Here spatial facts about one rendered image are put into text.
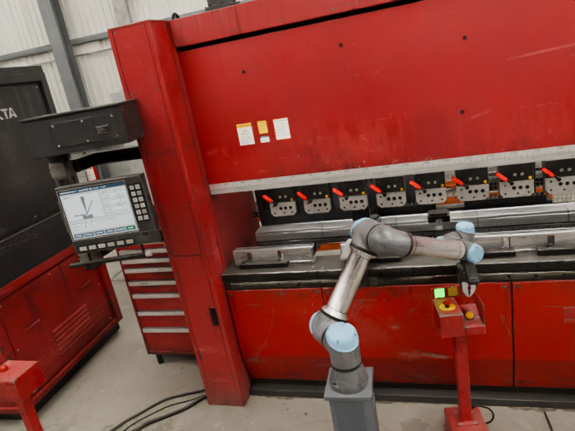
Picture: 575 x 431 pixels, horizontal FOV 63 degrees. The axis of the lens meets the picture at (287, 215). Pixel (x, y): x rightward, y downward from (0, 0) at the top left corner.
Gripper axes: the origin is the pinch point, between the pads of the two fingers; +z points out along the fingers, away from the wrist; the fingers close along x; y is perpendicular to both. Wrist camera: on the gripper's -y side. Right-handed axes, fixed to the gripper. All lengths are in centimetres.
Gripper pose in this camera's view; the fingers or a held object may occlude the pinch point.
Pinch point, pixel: (469, 295)
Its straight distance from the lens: 233.4
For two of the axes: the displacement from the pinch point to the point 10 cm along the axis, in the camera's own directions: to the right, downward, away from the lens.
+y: 0.6, -3.9, 9.2
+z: 1.8, 9.1, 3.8
